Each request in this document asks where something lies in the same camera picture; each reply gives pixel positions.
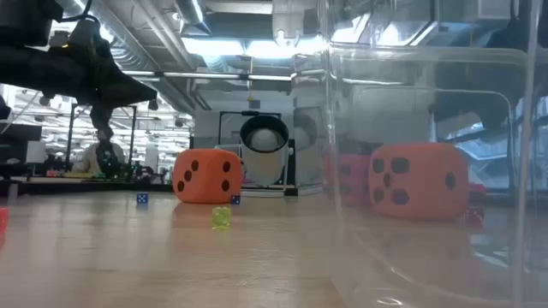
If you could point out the large red foam die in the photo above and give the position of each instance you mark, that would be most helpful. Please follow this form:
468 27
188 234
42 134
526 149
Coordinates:
353 171

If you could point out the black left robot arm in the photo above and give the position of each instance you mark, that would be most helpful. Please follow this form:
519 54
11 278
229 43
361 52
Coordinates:
30 21

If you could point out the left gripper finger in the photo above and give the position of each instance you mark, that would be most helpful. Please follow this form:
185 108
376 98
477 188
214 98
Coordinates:
103 122
124 90

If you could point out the small blue die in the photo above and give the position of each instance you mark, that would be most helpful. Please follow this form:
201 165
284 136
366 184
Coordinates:
235 199
142 198

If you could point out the black background robot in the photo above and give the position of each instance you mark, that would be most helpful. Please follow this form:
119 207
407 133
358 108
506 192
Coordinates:
107 160

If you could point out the black background rig frame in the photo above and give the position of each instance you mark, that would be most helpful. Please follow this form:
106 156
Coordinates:
69 137

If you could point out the person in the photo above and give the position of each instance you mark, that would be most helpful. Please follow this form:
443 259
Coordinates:
87 160

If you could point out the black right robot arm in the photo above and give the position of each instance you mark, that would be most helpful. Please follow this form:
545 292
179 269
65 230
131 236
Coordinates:
518 30

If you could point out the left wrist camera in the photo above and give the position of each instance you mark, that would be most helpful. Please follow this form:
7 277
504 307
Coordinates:
83 32

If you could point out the small yellow-green die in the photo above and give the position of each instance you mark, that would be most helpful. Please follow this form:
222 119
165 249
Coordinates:
222 217

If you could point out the clear plastic bin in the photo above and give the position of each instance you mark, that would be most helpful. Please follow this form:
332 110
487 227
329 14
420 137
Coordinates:
428 265

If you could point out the small red die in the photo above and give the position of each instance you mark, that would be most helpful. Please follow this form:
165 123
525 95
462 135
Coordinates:
474 215

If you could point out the ceiling light bar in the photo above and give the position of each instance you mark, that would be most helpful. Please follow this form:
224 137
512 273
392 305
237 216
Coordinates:
201 75

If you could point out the large orange foam die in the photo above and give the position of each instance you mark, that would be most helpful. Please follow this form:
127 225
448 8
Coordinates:
207 177
424 188

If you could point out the black table rig frame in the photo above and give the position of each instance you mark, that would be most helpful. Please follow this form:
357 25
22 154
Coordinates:
85 187

